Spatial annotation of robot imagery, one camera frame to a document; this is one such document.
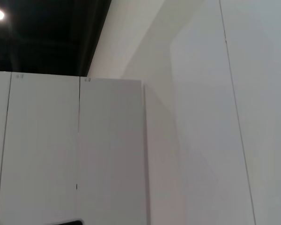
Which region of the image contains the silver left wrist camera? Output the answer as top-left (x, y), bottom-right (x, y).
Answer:
top-left (46, 219), bottom-right (83, 225)

